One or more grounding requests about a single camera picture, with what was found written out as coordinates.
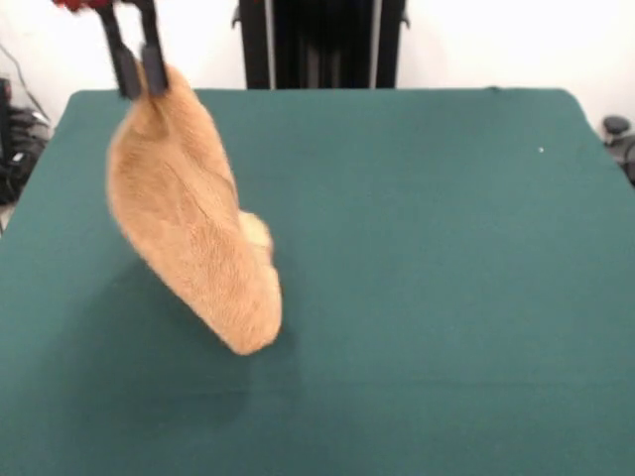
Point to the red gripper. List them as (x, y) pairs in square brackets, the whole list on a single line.
[(79, 3)]

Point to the tan terry towel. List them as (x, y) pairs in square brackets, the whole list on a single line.
[(188, 223)]

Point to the dark green table cloth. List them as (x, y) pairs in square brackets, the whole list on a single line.
[(397, 297)]

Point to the black round stand base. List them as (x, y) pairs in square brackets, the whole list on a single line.
[(617, 126)]

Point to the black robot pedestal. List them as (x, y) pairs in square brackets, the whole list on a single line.
[(322, 44)]

